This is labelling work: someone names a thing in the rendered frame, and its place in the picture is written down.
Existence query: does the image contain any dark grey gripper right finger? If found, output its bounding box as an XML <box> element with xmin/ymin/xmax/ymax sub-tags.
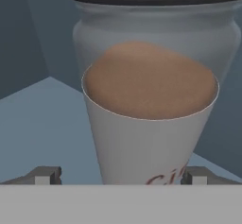
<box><xmin>180</xmin><ymin>165</ymin><xmax>242</xmax><ymax>185</ymax></box>

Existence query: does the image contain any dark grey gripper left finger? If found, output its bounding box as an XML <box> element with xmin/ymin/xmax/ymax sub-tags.
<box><xmin>0</xmin><ymin>165</ymin><xmax>62</xmax><ymax>185</ymax></box>

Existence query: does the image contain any cinnamon jar with white label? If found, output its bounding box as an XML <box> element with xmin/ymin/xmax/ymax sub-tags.
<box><xmin>66</xmin><ymin>0</ymin><xmax>242</xmax><ymax>185</ymax></box>

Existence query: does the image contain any blue-grey cabinet shelf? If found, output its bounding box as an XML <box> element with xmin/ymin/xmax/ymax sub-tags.
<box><xmin>0</xmin><ymin>76</ymin><xmax>242</xmax><ymax>185</ymax></box>

